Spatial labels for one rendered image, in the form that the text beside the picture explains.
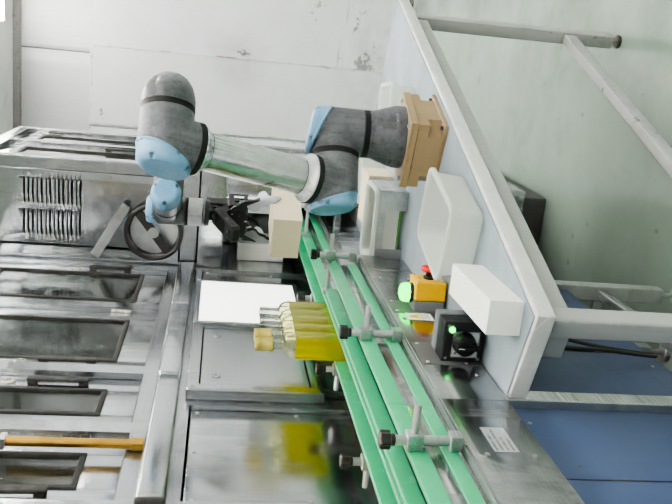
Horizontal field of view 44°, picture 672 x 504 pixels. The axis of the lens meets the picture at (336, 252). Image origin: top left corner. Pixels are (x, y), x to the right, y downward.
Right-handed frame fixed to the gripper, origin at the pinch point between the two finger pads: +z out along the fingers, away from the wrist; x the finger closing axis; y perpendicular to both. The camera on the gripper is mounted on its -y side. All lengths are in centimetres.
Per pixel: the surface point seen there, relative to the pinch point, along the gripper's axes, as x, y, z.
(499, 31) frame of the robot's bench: -37, 63, 69
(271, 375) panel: 26.3, -32.0, -0.2
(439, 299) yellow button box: -12, -46, 34
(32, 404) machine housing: 26, -45, -57
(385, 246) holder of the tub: 6.0, 0.4, 30.5
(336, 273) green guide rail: 4.0, -16.4, 15.0
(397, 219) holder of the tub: -1.4, 3.1, 33.0
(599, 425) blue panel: -24, -94, 51
